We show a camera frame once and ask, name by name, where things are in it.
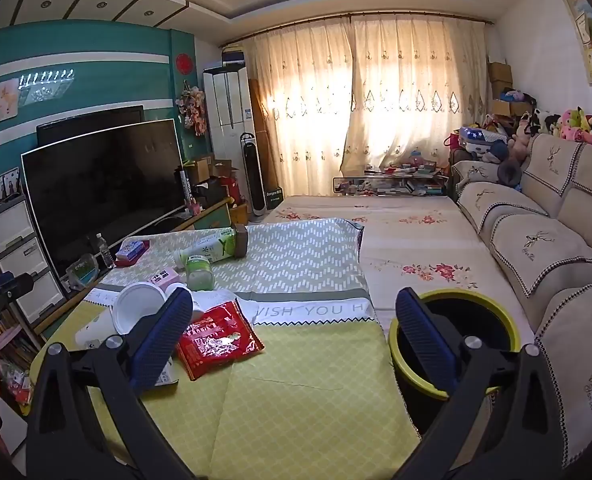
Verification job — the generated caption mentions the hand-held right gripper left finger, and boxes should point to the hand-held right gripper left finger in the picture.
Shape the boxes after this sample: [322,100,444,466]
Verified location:
[26,287,194,480]

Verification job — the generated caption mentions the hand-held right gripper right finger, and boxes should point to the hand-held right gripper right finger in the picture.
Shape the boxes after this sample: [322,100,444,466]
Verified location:
[395,287,564,480]

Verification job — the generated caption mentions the red snack packet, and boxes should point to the red snack packet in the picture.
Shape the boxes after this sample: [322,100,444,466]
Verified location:
[176,300,266,381]

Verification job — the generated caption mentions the black bin with yellow rim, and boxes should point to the black bin with yellow rim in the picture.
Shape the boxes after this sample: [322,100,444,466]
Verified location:
[388,289,522,436]

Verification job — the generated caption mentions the pink milk carton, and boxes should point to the pink milk carton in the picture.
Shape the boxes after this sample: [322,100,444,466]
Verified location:
[146,267,182,291]

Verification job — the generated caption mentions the white knitted cloth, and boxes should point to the white knitted cloth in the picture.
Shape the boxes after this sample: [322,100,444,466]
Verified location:
[191,287,251,326]

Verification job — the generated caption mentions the small green label jar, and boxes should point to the small green label jar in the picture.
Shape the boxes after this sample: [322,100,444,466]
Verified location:
[185,255,215,292]

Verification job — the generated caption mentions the green white drink bottle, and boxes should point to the green white drink bottle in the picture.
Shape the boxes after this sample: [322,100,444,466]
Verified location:
[172,227,238,267]

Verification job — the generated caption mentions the white drawer cabinet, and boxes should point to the white drawer cabinet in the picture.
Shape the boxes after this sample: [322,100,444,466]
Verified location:
[0,195,67,326]

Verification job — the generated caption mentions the row of books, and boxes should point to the row of books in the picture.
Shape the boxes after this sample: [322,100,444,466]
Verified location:
[0,305,44,361]

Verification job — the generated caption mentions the clear plastic bag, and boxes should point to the clear plastic bag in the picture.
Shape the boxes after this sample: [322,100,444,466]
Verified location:
[66,253,101,291]

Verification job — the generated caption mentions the blue tissue pack on tray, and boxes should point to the blue tissue pack on tray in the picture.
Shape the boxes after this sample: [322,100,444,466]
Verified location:
[115,242,151,267]

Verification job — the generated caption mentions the floral cream bedsheet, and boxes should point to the floral cream bedsheet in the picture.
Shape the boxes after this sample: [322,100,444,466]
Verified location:
[266,195,534,351]

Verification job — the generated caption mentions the clear water bottle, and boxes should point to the clear water bottle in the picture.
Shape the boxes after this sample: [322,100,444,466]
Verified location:
[96,232,116,270]

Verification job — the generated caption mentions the large black television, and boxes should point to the large black television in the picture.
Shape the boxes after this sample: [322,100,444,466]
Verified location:
[21,118,187,286]

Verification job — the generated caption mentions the black printed sign board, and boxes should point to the black printed sign board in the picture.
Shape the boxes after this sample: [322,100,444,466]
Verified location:
[178,167,197,211]

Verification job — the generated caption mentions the beige sofa with covers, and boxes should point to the beige sofa with covers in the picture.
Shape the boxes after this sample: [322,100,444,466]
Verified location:
[448,132,592,471]

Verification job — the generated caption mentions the glass coffee table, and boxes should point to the glass coffee table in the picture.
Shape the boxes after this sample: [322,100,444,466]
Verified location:
[332,165,449,197]

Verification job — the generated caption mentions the open cardboard boxes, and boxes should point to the open cardboard boxes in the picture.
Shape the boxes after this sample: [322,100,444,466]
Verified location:
[185,152,234,186]

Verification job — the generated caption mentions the smaller black television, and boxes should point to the smaller black television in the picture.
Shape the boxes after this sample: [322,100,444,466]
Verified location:
[36,105,145,148]

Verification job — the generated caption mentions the black white tower fan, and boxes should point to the black white tower fan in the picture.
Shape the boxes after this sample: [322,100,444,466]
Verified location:
[238,132,268,223]

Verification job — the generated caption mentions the hanging flower wreath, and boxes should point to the hanging flower wreath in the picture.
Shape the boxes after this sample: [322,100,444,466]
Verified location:
[175,86,208,137]

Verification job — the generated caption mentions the white standing air conditioner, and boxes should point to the white standing air conditioner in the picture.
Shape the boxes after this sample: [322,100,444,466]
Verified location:
[203,65,257,211]

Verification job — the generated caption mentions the cream embroidered curtain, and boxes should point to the cream embroidered curtain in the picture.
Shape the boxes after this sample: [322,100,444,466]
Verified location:
[243,17,357,201]
[341,12,492,173]

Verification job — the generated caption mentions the pile of plush toys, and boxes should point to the pile of plush toys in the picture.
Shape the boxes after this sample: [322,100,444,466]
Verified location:
[451,89,592,188]

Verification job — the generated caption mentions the stack of cardboard boxes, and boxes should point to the stack of cardboard boxes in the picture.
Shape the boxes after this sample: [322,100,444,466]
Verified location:
[487,61,532,118]

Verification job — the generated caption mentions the wooden curtain rod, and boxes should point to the wooden curtain rod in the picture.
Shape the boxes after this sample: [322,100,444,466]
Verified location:
[221,12,497,51]

